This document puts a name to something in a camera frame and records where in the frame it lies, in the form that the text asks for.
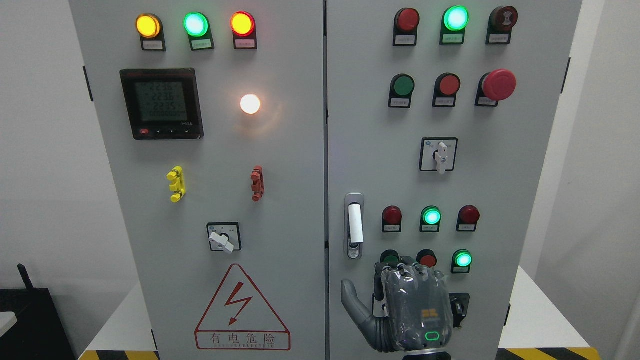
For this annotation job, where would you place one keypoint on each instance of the red push button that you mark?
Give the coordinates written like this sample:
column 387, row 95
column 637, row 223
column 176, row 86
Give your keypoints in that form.
column 427, row 258
column 446, row 87

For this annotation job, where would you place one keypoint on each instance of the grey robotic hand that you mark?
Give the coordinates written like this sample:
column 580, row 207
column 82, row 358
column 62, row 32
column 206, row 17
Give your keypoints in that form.
column 418, row 308

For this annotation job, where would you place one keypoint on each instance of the red-orange indicator light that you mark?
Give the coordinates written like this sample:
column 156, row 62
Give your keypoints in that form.
column 243, row 28

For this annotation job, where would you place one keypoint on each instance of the grey right cabinet door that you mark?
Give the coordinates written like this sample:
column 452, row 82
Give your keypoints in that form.
column 375, row 150

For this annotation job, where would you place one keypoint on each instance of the green push button upper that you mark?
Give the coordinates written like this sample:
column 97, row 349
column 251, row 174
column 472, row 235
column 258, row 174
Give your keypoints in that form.
column 401, row 90

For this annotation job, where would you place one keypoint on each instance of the red emergency stop mushroom button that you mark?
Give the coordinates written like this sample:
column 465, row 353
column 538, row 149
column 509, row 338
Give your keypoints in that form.
column 495, row 86

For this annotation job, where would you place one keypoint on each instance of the yellow terminal connector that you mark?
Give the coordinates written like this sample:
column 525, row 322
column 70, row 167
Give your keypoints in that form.
column 177, row 185

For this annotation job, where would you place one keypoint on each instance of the green lit indicator middle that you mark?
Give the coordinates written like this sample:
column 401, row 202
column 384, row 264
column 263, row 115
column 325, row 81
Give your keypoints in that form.
column 430, row 219

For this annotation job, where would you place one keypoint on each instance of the green indicator light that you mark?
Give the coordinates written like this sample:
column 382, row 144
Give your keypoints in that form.
column 197, row 27
column 453, row 26

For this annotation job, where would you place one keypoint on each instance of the white rotary switch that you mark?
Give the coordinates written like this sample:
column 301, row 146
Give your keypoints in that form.
column 378, row 308
column 438, row 154

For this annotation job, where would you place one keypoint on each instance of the white platform with hazard stripes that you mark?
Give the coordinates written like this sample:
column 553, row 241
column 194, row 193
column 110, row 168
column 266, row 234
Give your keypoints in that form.
column 535, row 330

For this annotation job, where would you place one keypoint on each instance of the silver door handle lock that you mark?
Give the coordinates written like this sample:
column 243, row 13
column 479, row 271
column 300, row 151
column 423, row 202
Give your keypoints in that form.
column 353, row 225

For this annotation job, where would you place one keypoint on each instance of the dark red buzzer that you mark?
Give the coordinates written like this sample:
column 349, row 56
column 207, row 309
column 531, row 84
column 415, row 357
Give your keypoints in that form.
column 500, row 24

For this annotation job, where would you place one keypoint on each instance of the dark red indicator light left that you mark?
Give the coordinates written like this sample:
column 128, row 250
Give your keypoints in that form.
column 392, row 219

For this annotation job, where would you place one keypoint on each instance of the black digital power meter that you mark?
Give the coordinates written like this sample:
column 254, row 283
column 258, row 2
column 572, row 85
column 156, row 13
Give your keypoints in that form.
column 162, row 103

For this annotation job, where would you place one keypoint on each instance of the grey cabinet door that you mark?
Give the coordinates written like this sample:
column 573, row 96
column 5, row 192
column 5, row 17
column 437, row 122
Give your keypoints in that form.
column 283, row 234
column 375, row 150

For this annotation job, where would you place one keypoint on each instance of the yellow indicator light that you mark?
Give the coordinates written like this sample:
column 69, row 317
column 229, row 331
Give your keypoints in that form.
column 150, row 30

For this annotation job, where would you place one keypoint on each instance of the dark red indicator light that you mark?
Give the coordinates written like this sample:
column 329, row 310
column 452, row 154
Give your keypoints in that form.
column 392, row 219
column 467, row 220

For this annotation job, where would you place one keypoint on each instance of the white rotary switch lower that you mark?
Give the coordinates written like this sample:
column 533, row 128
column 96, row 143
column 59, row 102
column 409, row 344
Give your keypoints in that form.
column 378, row 308

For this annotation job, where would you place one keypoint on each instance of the black rotary switch lower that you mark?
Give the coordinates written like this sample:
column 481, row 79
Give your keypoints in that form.
column 459, row 303

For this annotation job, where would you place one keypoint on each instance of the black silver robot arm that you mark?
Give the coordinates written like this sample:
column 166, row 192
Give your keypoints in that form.
column 431, row 354

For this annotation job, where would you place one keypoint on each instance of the black box with antenna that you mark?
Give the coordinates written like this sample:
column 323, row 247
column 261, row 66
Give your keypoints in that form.
column 38, row 333

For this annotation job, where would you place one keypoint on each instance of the red indicator light top right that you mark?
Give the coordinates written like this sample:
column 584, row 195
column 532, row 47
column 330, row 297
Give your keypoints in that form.
column 405, row 27

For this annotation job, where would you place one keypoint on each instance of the green indicator light top left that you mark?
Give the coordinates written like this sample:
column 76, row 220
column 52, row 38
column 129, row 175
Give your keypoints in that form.
column 197, row 27

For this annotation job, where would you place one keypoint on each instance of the red electric hazard warning sticker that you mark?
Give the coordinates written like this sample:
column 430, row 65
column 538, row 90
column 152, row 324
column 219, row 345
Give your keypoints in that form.
column 239, row 317

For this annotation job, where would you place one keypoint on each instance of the dark red indicator light right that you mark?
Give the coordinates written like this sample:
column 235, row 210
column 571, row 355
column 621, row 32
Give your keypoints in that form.
column 467, row 220

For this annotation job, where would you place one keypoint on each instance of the white rotary switch upper right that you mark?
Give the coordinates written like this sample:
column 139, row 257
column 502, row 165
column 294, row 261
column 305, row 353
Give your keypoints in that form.
column 438, row 154

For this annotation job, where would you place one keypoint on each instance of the grey left cabinet door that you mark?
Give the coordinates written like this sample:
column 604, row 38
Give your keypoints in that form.
column 283, row 234

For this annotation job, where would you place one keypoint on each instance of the white rotary switch left door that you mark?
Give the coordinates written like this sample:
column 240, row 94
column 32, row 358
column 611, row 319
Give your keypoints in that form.
column 224, row 237

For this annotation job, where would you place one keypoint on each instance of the green lit push button lower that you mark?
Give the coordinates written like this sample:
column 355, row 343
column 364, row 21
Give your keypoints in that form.
column 461, row 262

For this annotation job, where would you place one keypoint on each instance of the red push button upper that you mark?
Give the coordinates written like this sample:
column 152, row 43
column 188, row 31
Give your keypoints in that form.
column 446, row 87

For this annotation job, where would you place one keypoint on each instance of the red push button lower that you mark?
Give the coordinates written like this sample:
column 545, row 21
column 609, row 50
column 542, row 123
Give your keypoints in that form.
column 427, row 258

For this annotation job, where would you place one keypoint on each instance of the red terminal connector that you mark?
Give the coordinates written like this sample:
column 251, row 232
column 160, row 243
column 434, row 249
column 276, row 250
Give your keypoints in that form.
column 258, row 183

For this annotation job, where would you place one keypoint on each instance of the green indicator light top right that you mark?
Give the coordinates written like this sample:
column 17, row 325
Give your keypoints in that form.
column 453, row 26

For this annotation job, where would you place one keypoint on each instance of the white lit indicator lamp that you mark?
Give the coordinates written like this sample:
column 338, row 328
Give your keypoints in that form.
column 250, row 104

